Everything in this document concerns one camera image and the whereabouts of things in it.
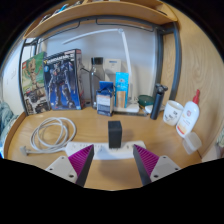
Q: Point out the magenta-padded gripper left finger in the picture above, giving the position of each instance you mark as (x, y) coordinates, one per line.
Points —
(63, 166)

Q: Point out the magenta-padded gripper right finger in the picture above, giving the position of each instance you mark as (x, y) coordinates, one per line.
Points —
(160, 166)

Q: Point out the black charger block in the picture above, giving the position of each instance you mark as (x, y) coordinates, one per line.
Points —
(115, 133)

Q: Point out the clear plastic small container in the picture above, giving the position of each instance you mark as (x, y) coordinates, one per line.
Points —
(192, 142)

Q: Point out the white power strip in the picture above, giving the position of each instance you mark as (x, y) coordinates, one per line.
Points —
(103, 152)

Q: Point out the white mug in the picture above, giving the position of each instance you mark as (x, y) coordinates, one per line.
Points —
(172, 113)

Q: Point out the white bottle with red cap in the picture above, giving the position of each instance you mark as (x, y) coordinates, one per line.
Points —
(187, 118)

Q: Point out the black electric shaver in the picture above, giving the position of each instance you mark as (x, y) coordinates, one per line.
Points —
(156, 103)

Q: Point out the teal bedding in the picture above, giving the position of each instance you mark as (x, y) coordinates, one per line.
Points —
(6, 120)

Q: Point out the dark blue small box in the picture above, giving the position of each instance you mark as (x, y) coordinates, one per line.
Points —
(105, 101)

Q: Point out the robot model kit box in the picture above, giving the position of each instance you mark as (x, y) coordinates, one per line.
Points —
(63, 80)

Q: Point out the light blue tall box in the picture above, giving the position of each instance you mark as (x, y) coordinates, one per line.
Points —
(121, 88)

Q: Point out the tree figure toy box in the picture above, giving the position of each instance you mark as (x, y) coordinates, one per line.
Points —
(33, 83)

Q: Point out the white desk lamp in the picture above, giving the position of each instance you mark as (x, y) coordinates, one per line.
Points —
(127, 60)

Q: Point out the grey metal desk frame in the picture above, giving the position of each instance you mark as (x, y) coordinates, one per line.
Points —
(177, 66)

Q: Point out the white wall device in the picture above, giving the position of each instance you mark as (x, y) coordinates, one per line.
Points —
(112, 68)

